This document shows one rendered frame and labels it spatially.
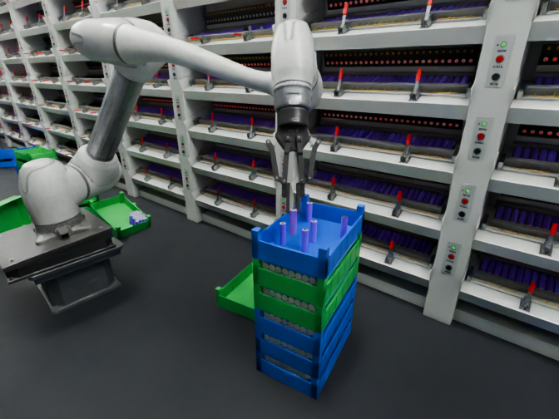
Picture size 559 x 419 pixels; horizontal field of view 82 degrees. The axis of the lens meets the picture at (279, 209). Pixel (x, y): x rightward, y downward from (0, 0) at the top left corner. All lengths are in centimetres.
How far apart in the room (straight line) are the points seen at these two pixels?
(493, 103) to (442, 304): 68
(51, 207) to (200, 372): 78
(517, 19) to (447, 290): 82
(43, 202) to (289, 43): 101
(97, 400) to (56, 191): 71
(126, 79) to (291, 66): 65
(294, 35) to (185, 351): 98
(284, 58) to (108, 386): 101
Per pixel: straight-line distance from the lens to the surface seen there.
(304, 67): 79
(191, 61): 96
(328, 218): 102
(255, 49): 146
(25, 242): 151
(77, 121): 308
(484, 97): 109
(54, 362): 132
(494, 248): 120
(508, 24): 109
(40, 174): 139
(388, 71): 134
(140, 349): 124
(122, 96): 128
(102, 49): 106
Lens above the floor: 84
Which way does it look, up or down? 23 degrees down
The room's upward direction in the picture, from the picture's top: straight up
